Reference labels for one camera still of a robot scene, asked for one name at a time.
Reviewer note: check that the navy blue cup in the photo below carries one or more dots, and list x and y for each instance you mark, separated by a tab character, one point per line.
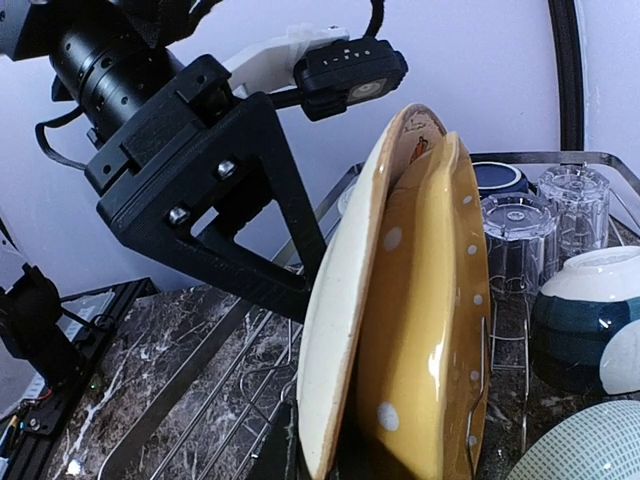
496	178

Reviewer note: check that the pale green striped bowl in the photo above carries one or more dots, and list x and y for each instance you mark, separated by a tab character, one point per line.
599	442

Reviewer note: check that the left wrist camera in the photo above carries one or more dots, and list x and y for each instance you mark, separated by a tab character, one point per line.
323	71

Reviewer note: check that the black right frame post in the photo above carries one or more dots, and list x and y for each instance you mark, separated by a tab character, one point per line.
569	69

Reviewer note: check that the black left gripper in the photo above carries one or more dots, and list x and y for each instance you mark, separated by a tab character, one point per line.
191	168

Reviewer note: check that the chrome wire dish rack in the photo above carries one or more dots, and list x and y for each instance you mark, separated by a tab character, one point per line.
233	393

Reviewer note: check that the black front rail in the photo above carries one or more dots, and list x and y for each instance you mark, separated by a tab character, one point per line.
31	428

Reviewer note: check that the navy and white bowl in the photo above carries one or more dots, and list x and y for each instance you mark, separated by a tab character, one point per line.
584	324

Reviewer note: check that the clear drinking glass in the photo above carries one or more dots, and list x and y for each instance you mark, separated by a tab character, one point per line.
581	196
521	230

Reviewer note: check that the cream ceramic plate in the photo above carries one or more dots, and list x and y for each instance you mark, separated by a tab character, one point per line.
334	314

